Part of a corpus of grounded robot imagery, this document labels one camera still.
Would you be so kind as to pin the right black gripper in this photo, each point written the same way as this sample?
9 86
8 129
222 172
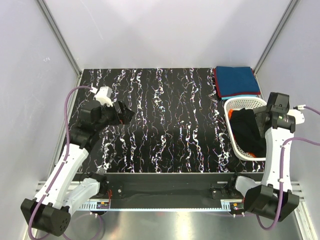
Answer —
259 111

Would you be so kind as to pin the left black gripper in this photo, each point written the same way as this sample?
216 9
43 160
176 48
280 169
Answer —
123 118

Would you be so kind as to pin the black t shirt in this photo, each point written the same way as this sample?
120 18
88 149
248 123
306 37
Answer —
244 126

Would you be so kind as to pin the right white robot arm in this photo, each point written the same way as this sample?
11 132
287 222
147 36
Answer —
273 197

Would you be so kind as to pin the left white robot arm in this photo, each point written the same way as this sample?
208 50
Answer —
52 207

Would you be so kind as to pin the orange t shirt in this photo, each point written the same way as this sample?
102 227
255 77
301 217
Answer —
247 154

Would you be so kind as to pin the folded light blue t shirt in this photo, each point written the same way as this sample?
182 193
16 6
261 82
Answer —
241 95

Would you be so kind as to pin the black marble pattern mat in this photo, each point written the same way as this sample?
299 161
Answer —
178 124

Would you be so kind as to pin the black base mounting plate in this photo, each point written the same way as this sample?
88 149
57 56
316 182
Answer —
151 191

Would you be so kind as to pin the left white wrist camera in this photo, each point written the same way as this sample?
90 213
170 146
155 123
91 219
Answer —
103 95

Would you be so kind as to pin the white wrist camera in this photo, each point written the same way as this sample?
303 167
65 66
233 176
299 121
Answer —
297 113
103 95

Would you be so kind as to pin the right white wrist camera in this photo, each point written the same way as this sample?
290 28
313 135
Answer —
297 113

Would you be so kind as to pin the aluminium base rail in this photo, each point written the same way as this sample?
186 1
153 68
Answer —
296 188

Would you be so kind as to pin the slotted cable duct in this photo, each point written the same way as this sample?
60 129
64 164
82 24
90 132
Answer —
146 206

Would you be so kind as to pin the left aluminium frame post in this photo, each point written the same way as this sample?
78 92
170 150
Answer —
58 35

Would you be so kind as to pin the aluminium frame post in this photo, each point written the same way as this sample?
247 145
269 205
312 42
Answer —
58 35
292 5

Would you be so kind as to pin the right aluminium frame post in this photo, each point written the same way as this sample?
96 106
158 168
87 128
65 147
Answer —
292 5

